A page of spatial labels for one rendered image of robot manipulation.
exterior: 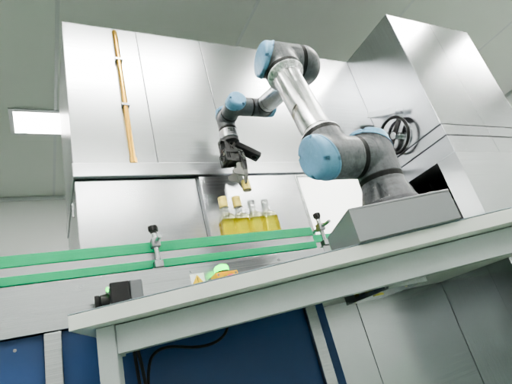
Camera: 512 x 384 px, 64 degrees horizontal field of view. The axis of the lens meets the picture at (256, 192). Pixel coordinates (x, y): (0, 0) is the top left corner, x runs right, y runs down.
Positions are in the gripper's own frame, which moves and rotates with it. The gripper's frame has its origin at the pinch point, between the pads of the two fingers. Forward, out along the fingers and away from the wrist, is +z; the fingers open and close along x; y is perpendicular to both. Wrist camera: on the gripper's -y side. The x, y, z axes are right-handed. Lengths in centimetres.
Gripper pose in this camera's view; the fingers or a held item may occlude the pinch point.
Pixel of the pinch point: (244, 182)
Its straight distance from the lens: 162.4
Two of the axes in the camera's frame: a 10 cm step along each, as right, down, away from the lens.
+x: 3.7, -4.5, -8.1
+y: -9.0, 0.4, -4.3
